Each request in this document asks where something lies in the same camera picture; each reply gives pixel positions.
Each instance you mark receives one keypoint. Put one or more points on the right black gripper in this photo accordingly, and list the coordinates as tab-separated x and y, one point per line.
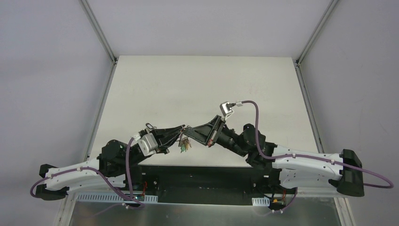
216	131

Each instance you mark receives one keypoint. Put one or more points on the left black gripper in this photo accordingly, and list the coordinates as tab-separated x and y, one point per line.
156	137

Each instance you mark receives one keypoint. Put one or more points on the large silver keyring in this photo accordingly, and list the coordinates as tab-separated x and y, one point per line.
182	135

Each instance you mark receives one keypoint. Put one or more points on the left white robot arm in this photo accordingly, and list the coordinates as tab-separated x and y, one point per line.
112	167

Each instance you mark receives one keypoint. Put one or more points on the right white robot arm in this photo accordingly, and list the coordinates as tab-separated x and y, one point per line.
287	168

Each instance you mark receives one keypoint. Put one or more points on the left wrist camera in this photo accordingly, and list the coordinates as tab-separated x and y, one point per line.
146	140

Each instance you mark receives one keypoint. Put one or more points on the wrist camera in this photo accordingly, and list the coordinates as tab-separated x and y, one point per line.
146	140
227	110

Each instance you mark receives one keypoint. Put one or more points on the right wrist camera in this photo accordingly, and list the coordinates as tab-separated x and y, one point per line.
227	110

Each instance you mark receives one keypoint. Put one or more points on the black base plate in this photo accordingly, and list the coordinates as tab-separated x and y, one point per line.
205	185

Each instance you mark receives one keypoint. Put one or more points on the aluminium frame rail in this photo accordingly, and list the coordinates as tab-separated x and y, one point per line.
319	192

